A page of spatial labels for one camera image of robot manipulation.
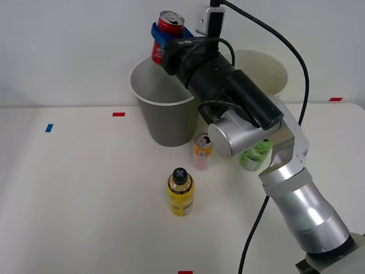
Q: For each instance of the grey plastic waste bin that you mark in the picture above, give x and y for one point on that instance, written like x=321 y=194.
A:
x=171 y=125

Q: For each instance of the yellow-green plastic waste bin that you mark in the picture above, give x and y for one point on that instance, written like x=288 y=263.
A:
x=256 y=67

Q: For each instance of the silver and black right arm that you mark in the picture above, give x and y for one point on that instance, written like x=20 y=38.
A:
x=302 y=199

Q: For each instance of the yellow label plastic bottle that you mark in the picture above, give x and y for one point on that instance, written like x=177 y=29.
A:
x=180 y=197

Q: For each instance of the green label plastic bottle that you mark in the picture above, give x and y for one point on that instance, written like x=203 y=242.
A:
x=253 y=160

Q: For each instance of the red drink can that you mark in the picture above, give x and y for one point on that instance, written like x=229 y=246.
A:
x=168 y=27

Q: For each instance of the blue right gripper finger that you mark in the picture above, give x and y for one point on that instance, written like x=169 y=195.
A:
x=158 y=35
x=188 y=33

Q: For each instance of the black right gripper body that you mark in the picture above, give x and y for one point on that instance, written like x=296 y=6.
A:
x=178 y=55

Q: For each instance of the orange and pink drink can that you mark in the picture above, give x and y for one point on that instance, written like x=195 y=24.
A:
x=202 y=155

